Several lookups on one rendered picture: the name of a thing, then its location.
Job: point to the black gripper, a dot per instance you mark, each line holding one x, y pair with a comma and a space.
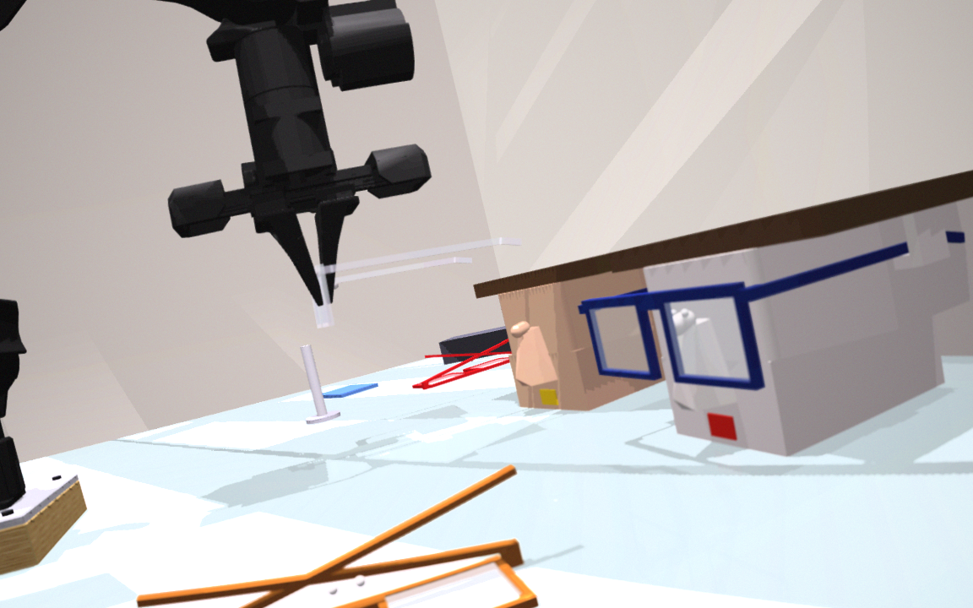
292, 152

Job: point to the white blocky head with brown flat top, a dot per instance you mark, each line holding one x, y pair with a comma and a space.
834, 353

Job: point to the tan blocky display head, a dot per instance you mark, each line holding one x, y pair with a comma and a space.
553, 361

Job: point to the blue flat plate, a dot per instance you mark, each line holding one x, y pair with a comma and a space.
348, 390

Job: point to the dark blue glasses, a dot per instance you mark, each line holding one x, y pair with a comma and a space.
709, 330

